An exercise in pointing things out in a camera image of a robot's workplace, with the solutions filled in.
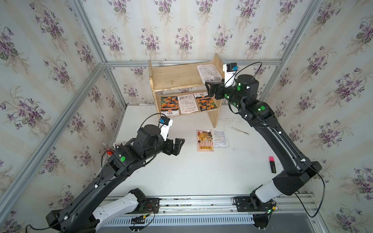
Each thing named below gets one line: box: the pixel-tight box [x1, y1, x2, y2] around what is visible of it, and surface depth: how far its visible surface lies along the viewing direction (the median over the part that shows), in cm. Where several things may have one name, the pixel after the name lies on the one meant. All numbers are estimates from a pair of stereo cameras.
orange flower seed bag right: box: [193, 91, 219, 112], surface depth 92 cm
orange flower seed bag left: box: [160, 96, 180, 117], surface depth 92 cm
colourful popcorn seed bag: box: [196, 129, 215, 152], surface depth 100 cm
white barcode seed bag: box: [196, 64, 223, 84], surface depth 78 cm
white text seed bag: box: [213, 130, 229, 148], surface depth 100 cm
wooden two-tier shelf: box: [148, 53, 222, 129], surface depth 84 cm
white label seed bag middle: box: [177, 93, 200, 115], surface depth 92 cm
